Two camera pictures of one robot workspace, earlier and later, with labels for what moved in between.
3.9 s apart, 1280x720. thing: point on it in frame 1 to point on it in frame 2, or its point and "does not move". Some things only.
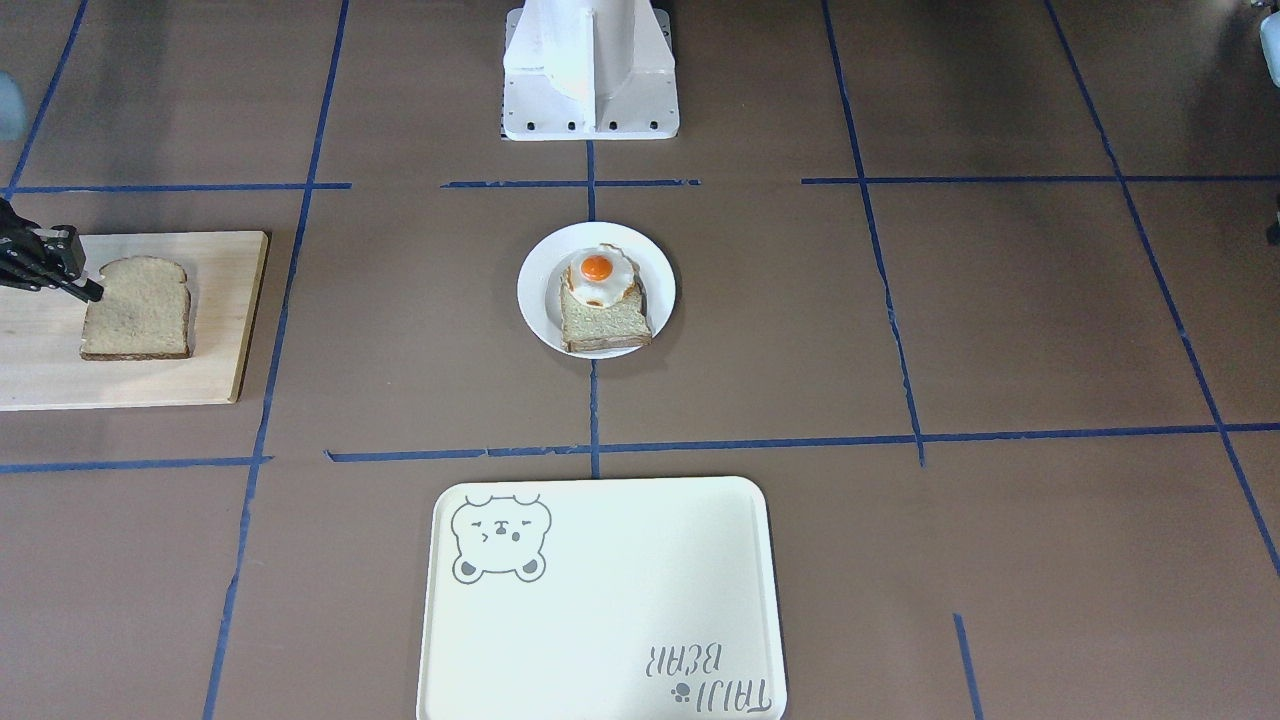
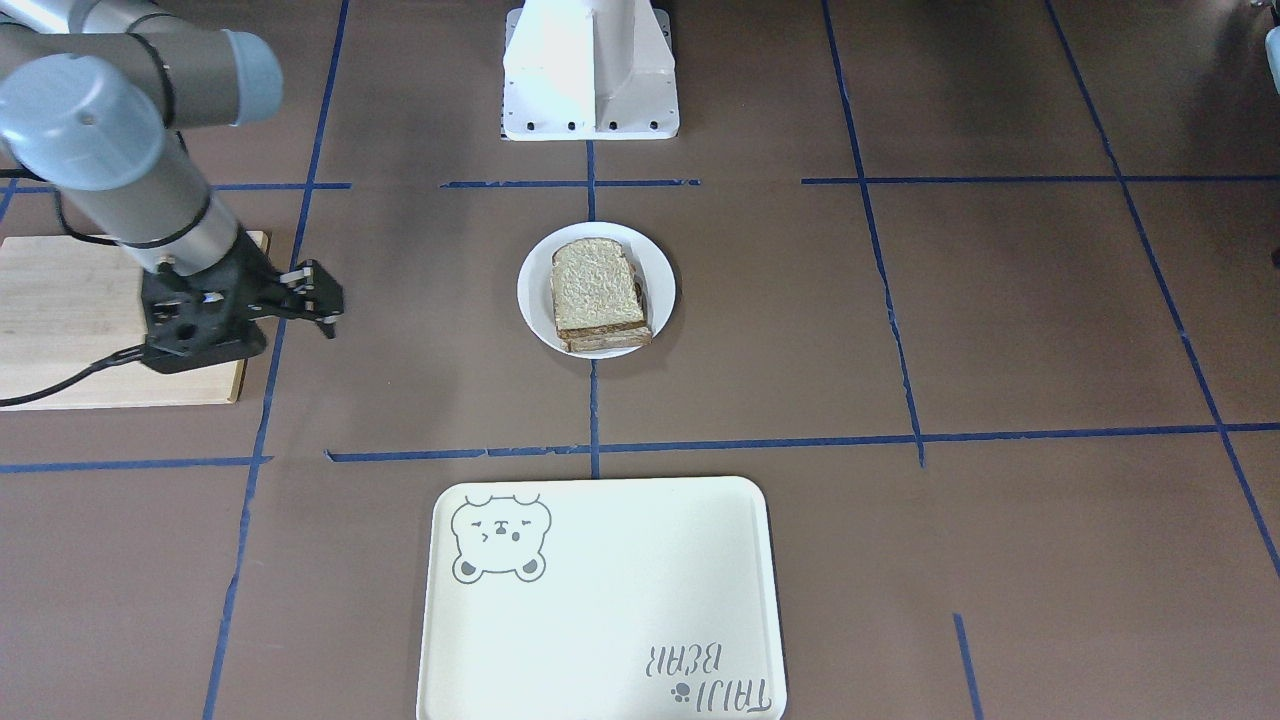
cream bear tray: [601, 599] does not move
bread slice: [145, 312] to [595, 287]
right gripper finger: [91, 291] to [310, 291]
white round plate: [540, 281] does not move
